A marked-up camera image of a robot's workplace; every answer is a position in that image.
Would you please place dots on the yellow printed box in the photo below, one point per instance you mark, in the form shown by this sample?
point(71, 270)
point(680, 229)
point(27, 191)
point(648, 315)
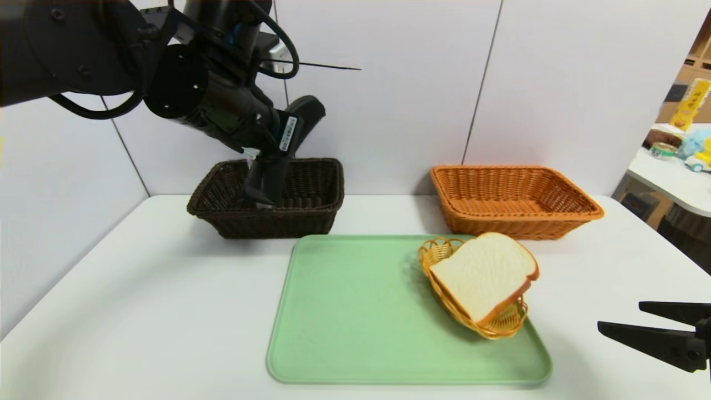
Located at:
point(689, 105)

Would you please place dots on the black glasses case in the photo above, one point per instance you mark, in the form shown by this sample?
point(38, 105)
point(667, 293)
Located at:
point(266, 183)

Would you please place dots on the light blue plush toy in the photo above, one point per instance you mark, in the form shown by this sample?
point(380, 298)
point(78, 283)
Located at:
point(694, 141)

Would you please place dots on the small tin can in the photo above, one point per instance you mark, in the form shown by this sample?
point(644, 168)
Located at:
point(662, 152)

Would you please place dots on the light green plastic tray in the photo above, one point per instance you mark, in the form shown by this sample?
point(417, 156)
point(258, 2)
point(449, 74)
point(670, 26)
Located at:
point(344, 333)

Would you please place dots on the large orange wicker basket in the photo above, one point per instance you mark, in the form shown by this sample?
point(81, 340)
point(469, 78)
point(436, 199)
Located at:
point(500, 222)

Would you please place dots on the brown soft item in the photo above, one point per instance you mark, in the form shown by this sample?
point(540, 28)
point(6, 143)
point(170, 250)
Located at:
point(661, 138)

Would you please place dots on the orange and black left arm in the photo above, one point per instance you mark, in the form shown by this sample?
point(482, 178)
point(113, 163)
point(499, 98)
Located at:
point(83, 44)

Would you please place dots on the large dark brown wicker basket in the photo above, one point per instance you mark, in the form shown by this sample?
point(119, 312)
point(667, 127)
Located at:
point(316, 211)

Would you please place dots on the yellow toy car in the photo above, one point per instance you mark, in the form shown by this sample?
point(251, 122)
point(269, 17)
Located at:
point(701, 162)

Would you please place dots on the wooden shelf unit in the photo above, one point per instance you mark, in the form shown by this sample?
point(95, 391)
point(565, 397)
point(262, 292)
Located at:
point(700, 50)

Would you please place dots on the small yellow wicker basket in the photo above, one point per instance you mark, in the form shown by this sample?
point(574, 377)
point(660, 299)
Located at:
point(502, 326)

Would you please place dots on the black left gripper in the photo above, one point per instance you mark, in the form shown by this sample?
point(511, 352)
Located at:
point(287, 135)

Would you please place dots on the dark blue box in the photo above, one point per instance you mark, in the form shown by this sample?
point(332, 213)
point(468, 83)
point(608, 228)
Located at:
point(636, 205)

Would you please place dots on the white bread slice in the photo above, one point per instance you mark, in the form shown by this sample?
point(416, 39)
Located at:
point(483, 275)

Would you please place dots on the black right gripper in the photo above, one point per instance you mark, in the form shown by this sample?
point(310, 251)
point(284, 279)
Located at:
point(701, 333)

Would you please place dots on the white side table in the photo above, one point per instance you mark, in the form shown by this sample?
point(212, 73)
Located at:
point(677, 183)

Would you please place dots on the black zip tie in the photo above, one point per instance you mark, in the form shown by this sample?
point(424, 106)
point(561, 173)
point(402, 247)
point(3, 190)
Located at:
point(333, 66)

